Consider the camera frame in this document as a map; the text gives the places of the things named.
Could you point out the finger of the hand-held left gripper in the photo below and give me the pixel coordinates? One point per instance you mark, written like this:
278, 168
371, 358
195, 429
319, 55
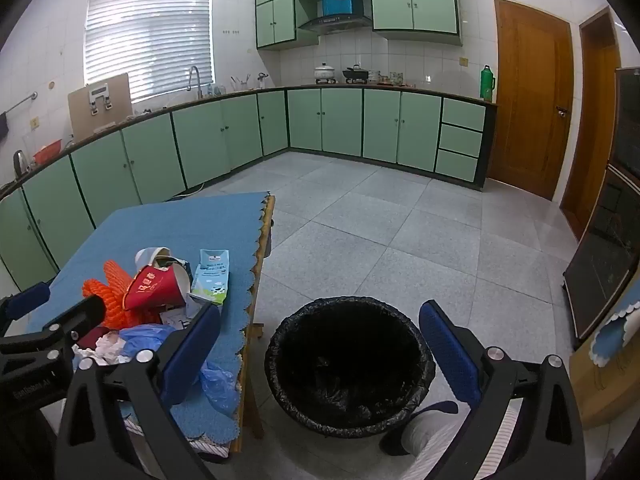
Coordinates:
27, 300
70, 317

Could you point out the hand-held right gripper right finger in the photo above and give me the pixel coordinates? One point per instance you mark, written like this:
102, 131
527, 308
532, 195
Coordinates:
450, 350

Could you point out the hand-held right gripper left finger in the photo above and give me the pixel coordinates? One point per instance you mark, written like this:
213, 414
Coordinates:
192, 345

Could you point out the white tissue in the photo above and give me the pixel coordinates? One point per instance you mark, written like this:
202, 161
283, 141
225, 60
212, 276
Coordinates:
107, 347

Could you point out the blue white milk carton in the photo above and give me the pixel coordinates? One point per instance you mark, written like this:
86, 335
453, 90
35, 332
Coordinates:
212, 275

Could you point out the black trash bin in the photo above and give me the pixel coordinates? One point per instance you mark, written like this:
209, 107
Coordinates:
350, 360

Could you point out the white printed paper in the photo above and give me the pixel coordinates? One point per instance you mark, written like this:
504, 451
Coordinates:
172, 317

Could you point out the blue plastic bag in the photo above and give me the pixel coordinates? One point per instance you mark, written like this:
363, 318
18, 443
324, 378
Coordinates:
145, 337

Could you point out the orange foam net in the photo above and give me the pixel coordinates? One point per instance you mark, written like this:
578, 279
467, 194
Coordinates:
107, 285

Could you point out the red paper cup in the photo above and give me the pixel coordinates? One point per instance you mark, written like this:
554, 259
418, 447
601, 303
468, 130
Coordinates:
150, 287

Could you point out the grey white shoe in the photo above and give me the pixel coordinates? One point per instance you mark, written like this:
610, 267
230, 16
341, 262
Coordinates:
430, 425

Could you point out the green milk carton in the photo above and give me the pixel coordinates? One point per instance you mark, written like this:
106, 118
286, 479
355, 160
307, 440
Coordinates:
170, 262

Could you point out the metal kettle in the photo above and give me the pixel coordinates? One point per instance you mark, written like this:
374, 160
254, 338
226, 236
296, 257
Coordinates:
20, 160

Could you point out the wooden table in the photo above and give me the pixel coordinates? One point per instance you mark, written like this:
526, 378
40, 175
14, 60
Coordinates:
270, 220

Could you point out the red basin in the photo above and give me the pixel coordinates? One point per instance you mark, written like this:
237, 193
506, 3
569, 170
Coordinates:
47, 150

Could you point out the wooden furniture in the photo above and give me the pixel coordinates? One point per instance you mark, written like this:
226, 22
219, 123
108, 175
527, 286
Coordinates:
605, 390

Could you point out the blue scalloped cloth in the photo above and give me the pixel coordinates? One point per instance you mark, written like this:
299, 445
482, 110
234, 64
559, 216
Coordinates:
612, 330

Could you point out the dark cloth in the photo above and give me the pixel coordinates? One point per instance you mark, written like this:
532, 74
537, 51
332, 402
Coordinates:
2, 125

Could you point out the black glass cabinet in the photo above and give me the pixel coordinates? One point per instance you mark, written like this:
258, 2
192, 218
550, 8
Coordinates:
610, 220

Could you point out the wooden cutting board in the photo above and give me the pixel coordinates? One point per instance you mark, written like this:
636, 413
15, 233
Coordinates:
100, 105

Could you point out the green base cabinets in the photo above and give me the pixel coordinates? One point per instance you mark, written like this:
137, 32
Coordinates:
340, 120

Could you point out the wooden door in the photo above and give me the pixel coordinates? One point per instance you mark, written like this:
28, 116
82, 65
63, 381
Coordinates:
595, 125
530, 95

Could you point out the metal faucet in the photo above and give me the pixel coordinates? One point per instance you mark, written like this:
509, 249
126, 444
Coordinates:
194, 77

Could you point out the green thermos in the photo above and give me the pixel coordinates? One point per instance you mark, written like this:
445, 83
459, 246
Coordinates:
486, 82

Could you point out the glass jar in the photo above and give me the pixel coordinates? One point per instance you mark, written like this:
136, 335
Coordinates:
395, 77

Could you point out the black wok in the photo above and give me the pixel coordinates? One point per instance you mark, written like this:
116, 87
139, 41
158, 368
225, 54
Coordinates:
356, 74

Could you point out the white window blind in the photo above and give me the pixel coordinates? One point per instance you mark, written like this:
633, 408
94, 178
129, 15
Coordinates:
150, 35

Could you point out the white cooking pot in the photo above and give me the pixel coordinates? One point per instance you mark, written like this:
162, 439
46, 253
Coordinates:
325, 71

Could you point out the range hood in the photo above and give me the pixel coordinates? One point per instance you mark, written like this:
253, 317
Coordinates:
332, 22

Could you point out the blue box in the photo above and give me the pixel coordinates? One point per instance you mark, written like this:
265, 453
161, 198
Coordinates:
340, 1

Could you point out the metal towel rail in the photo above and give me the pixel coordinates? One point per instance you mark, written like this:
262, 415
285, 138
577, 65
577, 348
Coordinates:
20, 102

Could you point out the green wall cabinets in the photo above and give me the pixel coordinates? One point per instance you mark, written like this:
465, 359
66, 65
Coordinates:
415, 5

